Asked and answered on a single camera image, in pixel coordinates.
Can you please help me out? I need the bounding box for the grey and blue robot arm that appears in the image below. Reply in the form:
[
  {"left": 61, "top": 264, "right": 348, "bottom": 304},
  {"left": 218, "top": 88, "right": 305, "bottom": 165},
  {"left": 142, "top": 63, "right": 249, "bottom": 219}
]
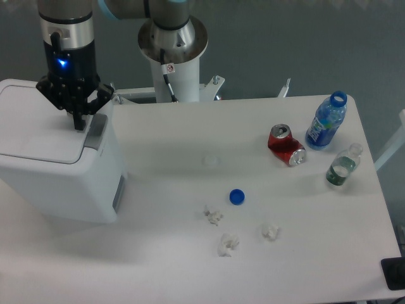
[{"left": 36, "top": 1, "right": 208, "bottom": 130}]

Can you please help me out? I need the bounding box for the white frame at right edge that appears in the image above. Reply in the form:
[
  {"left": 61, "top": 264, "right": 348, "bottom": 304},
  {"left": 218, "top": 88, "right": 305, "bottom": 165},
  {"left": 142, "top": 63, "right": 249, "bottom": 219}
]
[{"left": 374, "top": 110, "right": 404, "bottom": 171}]

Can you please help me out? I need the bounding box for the crumpled white tissue right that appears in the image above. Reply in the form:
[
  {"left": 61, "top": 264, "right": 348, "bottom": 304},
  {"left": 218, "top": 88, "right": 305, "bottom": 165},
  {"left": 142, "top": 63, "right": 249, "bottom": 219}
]
[{"left": 261, "top": 223, "right": 281, "bottom": 242}]

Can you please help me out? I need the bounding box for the clear bottle with green label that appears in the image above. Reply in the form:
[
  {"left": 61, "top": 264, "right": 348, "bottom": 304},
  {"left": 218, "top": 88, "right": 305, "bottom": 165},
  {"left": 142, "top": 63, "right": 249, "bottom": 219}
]
[{"left": 325, "top": 143, "right": 363, "bottom": 186}]

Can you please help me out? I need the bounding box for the crumpled white tissue left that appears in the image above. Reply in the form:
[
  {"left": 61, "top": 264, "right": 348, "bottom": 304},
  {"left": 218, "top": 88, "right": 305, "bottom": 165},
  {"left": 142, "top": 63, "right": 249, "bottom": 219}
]
[{"left": 204, "top": 205, "right": 223, "bottom": 226}]

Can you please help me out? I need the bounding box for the crumpled white tissue bottom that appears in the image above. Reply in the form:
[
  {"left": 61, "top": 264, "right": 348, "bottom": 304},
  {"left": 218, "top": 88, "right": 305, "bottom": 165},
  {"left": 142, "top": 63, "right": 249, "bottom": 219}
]
[{"left": 217, "top": 233, "right": 239, "bottom": 257}]

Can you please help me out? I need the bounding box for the white translucent bottle cap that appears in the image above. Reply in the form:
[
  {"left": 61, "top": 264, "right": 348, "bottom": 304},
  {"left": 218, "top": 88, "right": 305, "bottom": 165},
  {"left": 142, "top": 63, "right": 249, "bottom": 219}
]
[{"left": 202, "top": 155, "right": 220, "bottom": 167}]

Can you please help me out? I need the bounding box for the white trash can with lid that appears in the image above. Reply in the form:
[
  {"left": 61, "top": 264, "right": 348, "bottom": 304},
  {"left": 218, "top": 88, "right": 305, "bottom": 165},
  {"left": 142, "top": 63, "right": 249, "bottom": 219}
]
[{"left": 1, "top": 79, "right": 127, "bottom": 224}]

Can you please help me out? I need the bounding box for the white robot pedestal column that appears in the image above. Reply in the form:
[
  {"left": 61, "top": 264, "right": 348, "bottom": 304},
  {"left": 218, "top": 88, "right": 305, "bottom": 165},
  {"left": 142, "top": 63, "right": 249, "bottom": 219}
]
[{"left": 149, "top": 58, "right": 200, "bottom": 103}]

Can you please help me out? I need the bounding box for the crumpled white tissue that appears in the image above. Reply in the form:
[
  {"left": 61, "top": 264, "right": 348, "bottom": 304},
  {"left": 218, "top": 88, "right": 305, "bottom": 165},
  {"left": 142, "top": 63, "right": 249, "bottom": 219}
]
[
  {"left": 204, "top": 205, "right": 223, "bottom": 226},
  {"left": 217, "top": 233, "right": 239, "bottom": 257},
  {"left": 261, "top": 223, "right": 281, "bottom": 242}
]

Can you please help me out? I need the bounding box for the blue bottle cap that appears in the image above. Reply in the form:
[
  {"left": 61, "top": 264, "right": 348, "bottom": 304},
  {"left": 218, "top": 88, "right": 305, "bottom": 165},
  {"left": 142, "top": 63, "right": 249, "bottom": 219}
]
[{"left": 229, "top": 189, "right": 246, "bottom": 206}]

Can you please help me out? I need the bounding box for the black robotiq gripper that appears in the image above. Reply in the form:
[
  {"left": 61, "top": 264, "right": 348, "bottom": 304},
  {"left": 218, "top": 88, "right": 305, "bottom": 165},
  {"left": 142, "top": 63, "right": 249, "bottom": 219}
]
[{"left": 35, "top": 41, "right": 115, "bottom": 130}]

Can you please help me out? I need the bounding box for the crushed red soda can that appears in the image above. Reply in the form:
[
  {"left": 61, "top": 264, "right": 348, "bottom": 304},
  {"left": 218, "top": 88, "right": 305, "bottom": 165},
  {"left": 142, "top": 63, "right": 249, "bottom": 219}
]
[{"left": 268, "top": 123, "right": 306, "bottom": 167}]

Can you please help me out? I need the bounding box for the blue plastic drink bottle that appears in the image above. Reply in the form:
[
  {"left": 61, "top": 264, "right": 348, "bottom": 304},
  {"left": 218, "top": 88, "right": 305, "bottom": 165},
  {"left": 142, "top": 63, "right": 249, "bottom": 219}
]
[{"left": 306, "top": 91, "right": 347, "bottom": 150}]

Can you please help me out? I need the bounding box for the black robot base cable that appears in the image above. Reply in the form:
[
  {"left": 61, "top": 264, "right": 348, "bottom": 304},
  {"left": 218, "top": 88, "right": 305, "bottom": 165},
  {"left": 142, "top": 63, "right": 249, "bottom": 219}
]
[{"left": 159, "top": 48, "right": 180, "bottom": 103}]

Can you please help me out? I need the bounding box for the black device at table edge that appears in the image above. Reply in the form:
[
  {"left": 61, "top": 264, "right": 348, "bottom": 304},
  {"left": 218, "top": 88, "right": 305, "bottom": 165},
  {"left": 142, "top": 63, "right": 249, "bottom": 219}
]
[{"left": 380, "top": 257, "right": 404, "bottom": 291}]

